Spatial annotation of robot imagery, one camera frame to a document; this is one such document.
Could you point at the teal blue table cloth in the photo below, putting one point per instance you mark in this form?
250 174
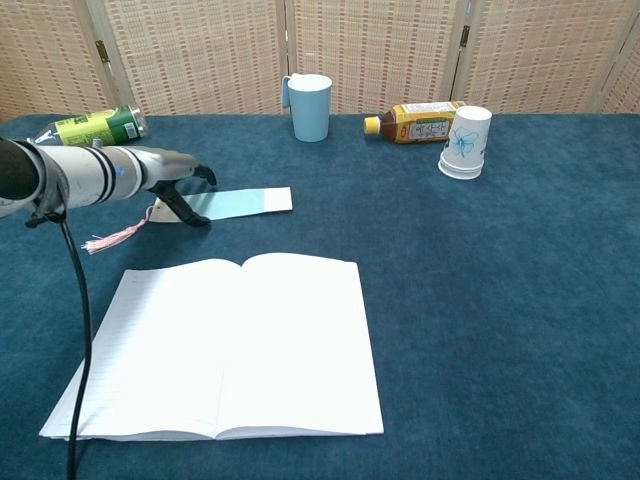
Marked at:
500 300

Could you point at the metal screen hinge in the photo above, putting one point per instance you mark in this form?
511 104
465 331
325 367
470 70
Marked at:
465 36
103 51

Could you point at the white blue-flower paper cup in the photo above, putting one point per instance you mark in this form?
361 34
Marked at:
465 145

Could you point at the yellow-cap tea bottle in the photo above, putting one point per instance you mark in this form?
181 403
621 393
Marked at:
415 125

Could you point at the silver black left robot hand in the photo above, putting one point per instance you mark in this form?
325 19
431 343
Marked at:
165 167

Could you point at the clear green-label plastic bottle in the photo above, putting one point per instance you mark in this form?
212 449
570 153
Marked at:
115 125

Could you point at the open white lined notebook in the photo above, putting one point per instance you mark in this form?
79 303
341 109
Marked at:
225 350

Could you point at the woven bamboo folding screen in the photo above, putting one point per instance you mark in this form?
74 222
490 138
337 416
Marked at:
200 50

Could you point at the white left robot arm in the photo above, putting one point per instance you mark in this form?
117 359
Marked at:
75 175

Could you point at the light blue tasselled bookmark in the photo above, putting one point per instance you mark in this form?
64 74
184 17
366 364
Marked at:
240 202

